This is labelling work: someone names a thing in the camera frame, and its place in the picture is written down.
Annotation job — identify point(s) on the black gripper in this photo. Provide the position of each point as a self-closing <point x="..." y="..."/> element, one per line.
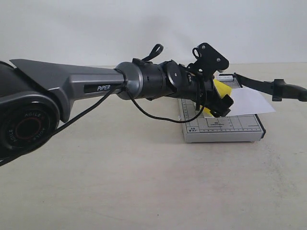
<point x="219" y="107"/>

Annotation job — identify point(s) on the yellow cube block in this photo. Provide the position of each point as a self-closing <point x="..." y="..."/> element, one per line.
<point x="223" y="90"/>

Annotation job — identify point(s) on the white paper sheet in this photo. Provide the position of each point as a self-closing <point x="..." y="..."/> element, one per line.
<point x="248" y="101"/>

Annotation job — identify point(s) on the black cutter blade arm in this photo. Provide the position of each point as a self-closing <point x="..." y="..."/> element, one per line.
<point x="277" y="88"/>

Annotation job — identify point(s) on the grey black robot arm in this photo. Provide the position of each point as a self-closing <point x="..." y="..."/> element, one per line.
<point x="36" y="96"/>

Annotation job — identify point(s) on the grey paper cutter base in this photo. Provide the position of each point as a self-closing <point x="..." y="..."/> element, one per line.
<point x="240" y="128"/>

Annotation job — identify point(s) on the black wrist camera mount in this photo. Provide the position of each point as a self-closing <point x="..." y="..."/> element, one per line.
<point x="208" y="59"/>

